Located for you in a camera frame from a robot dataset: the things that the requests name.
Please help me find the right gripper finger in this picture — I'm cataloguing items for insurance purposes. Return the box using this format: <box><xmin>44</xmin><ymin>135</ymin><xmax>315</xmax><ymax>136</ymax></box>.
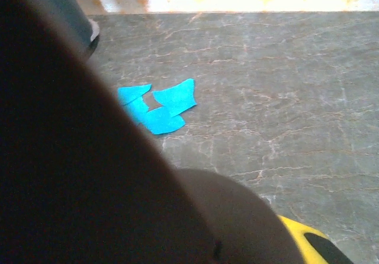
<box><xmin>278</xmin><ymin>215</ymin><xmax>355</xmax><ymax>264</ymax></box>

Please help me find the black pink cartoon-face brush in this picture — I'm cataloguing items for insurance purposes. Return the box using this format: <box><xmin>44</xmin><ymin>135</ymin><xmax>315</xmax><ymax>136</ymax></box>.
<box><xmin>0</xmin><ymin>0</ymin><xmax>306</xmax><ymax>264</ymax></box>

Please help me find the blue paper scrap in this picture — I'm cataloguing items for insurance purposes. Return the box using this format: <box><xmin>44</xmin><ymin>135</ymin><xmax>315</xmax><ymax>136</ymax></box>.
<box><xmin>152</xmin><ymin>78</ymin><xmax>198</xmax><ymax>117</ymax></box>
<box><xmin>124</xmin><ymin>96</ymin><xmax>187</xmax><ymax>136</ymax></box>
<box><xmin>117</xmin><ymin>83</ymin><xmax>153</xmax><ymax>107</ymax></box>

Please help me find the dark blue trash bin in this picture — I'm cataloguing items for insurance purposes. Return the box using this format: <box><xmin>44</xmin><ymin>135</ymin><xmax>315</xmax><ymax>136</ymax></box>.
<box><xmin>56</xmin><ymin>0</ymin><xmax>101</xmax><ymax>60</ymax></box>

